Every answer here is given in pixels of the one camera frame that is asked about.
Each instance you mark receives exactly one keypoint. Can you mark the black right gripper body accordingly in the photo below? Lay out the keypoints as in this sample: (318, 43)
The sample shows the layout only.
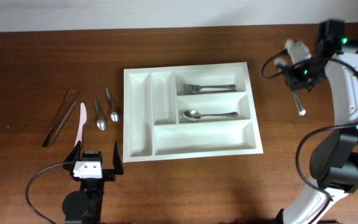
(295, 82)

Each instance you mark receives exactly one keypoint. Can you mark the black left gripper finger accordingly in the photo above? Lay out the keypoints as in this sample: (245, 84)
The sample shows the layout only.
(75, 153)
(117, 162)

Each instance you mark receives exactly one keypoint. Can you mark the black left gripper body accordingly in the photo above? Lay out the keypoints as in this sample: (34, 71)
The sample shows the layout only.
(109, 175)

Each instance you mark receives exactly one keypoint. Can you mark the large steel spoon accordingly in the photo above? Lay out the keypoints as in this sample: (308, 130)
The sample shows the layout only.
(298, 104)
(194, 115)

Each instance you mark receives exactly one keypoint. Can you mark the steel fork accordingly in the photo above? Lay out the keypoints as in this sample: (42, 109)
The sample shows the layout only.
(193, 92)
(200, 87)

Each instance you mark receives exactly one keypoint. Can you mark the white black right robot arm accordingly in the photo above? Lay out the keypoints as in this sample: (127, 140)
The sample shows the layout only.
(334, 162)

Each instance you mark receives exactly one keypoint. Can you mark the steel kitchen tongs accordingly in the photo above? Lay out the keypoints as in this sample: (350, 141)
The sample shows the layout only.
(62, 116)

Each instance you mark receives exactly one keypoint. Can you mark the pink plastic knife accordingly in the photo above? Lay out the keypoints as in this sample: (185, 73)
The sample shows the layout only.
(82, 121)

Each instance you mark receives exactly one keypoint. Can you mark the small steel teaspoon left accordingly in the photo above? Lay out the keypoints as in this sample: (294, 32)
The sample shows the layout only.
(101, 122)

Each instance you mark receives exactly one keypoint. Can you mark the small steel teaspoon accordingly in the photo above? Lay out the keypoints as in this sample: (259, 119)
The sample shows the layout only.
(101, 122)
(114, 114)

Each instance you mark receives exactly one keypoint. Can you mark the small steel teaspoon right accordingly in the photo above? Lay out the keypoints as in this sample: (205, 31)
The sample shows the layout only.
(114, 114)

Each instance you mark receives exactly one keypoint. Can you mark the white plastic cutlery tray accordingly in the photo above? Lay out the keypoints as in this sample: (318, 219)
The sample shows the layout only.
(153, 125)

